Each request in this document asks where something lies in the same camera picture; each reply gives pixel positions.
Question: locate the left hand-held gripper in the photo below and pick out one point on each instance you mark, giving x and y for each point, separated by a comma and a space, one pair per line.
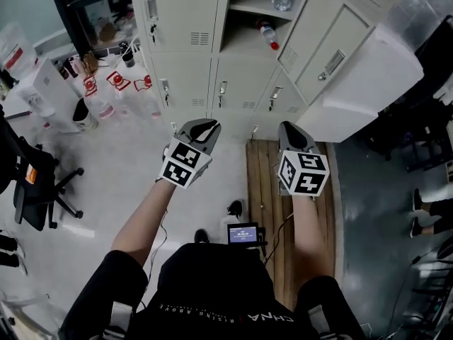
184, 165

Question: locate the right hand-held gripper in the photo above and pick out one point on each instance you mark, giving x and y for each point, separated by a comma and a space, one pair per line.
304, 175

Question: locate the white metal locker cabinet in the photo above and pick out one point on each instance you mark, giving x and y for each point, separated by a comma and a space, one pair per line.
177, 73

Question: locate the grey metal locker door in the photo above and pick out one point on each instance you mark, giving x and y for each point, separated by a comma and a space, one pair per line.
329, 41

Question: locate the person's right forearm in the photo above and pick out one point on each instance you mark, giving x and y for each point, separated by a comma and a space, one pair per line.
313, 239

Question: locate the person's left forearm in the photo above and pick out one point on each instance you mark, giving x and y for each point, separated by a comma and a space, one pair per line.
145, 221

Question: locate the wooden pallet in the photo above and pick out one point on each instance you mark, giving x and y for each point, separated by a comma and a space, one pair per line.
262, 175

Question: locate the clear jug with red label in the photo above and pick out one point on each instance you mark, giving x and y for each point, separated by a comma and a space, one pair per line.
143, 83
90, 85
117, 80

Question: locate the person's right shoe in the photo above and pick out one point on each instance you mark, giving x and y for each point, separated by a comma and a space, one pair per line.
234, 209

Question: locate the person's shoe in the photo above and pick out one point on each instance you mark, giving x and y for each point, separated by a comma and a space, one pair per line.
201, 236
234, 209

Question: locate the person's left shoe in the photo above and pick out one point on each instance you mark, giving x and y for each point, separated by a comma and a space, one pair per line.
201, 236

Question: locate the black tumbler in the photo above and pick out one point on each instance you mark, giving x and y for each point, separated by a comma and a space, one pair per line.
127, 55

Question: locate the small black display device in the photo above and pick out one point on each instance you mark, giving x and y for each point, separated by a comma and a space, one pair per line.
242, 235

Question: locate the small bottle red cap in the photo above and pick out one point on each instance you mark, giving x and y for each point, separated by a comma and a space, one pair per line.
268, 34

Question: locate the person's black shirt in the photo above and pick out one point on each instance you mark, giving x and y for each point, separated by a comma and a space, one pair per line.
212, 289

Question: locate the white box on floor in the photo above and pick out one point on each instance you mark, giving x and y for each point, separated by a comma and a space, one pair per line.
49, 90

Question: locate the black office chair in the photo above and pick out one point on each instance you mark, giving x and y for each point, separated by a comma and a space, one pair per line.
32, 190

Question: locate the shiny plastic wrapped panel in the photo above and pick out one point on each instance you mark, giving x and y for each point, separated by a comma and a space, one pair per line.
414, 5

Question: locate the large clear water jug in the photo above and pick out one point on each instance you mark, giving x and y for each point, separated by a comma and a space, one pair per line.
16, 51

